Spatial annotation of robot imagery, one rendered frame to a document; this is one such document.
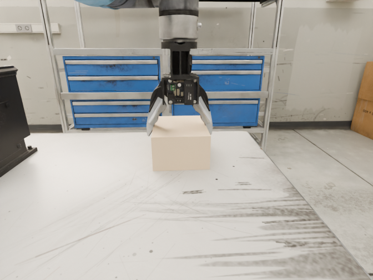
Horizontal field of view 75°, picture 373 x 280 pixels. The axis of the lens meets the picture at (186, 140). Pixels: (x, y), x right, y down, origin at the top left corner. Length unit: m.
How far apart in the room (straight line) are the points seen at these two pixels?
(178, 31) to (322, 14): 2.79
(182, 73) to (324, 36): 2.80
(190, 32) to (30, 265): 0.42
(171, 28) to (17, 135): 0.41
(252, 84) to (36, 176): 1.73
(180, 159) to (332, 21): 2.90
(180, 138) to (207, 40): 2.36
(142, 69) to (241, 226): 1.69
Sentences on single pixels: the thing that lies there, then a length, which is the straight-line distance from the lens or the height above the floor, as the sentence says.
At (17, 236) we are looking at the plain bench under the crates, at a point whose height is 0.70.
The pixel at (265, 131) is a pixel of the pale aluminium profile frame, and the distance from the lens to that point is 2.15.
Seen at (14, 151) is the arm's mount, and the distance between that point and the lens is 0.65.
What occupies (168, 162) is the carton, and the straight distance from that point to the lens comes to 0.51.
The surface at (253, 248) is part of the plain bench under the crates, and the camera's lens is 0.35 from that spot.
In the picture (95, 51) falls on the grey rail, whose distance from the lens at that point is 2.00.
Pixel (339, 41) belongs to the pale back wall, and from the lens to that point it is 3.31.
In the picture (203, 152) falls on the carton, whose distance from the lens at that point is 0.50.
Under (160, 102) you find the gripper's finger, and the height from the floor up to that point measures 0.83.
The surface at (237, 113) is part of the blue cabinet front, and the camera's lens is 2.06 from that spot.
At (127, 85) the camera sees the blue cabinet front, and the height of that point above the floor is 0.67.
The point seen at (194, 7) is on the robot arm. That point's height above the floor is 1.01.
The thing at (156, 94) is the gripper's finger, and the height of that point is 0.85.
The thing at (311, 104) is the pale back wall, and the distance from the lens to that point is 3.27.
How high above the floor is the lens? 0.94
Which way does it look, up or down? 21 degrees down
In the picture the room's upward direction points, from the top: straight up
